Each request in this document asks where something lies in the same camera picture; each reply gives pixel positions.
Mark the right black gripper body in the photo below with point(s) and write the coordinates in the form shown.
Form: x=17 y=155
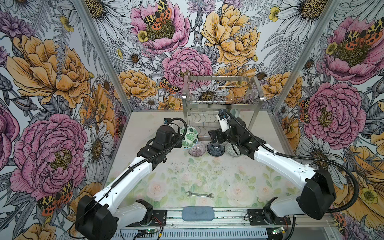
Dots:
x=222 y=136

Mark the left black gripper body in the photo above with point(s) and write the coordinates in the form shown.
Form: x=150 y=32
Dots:
x=175 y=141

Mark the green leaf pattern bowl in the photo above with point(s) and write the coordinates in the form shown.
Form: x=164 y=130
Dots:
x=191 y=138

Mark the dark grey petal bowl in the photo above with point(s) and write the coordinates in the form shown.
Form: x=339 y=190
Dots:
x=215 y=149

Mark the purple striped bowl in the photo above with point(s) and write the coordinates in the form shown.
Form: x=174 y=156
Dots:
x=198 y=150

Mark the mint green glazed bowl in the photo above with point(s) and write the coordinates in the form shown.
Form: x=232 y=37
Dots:
x=235 y=112

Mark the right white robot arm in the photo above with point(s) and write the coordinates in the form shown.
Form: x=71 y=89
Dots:
x=316 y=186

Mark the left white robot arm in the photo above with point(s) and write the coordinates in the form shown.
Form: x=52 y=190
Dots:
x=100 y=216

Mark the steel two-tier dish rack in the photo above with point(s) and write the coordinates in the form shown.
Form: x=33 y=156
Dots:
x=204 y=96

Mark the pale patterned bottom bowl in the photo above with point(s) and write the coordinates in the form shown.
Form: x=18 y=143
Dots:
x=232 y=150

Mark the steel open-end wrench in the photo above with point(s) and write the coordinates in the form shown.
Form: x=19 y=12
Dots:
x=189 y=194

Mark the blue grey oval sponge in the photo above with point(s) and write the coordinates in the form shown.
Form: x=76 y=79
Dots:
x=198 y=214

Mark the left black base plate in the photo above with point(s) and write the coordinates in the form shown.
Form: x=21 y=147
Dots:
x=159 y=219

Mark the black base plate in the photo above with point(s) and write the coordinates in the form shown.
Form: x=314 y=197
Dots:
x=258 y=217
x=159 y=219

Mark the aluminium front rail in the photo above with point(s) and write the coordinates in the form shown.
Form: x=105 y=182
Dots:
x=225 y=218

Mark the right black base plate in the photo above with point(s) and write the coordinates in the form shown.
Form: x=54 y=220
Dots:
x=258 y=217

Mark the white vented cable duct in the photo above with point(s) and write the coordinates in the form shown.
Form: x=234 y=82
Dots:
x=196 y=234

